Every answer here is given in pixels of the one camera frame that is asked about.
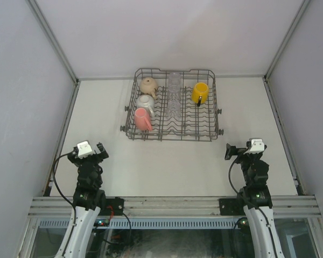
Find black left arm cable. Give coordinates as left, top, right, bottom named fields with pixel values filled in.
left=53, top=152, right=78, bottom=224

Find pink ceramic cup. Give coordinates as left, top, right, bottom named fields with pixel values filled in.
left=134, top=107, right=152, bottom=131

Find yellow mug black handle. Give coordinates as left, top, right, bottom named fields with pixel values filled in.
left=191, top=82, right=209, bottom=107

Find grey wire dish rack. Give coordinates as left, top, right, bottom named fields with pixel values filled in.
left=120, top=68, right=224, bottom=141

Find beige ceramic mug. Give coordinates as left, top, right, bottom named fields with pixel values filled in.
left=139, top=77, right=158, bottom=100

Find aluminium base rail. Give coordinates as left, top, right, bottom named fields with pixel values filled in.
left=28, top=196, right=321, bottom=218

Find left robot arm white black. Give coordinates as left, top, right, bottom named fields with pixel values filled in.
left=52, top=140, right=109, bottom=257

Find blue slotted cable duct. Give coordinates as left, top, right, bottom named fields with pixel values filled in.
left=39, top=217, right=243, bottom=230

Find clear glass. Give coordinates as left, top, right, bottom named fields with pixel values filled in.
left=167, top=85, right=181, bottom=102
left=166, top=101, right=181, bottom=118
left=167, top=72, right=181, bottom=88

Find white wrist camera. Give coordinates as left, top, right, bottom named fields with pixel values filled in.
left=245, top=138, right=266, bottom=154
left=76, top=140, right=95, bottom=159

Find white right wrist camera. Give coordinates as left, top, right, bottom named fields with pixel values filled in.
left=245, top=138, right=266, bottom=154

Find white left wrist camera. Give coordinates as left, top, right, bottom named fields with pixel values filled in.
left=76, top=140, right=95, bottom=159

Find white speckled ceramic mug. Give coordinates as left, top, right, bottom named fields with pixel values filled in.
left=136, top=95, right=155, bottom=118

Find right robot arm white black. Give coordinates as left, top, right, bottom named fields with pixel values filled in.
left=224, top=138, right=284, bottom=257

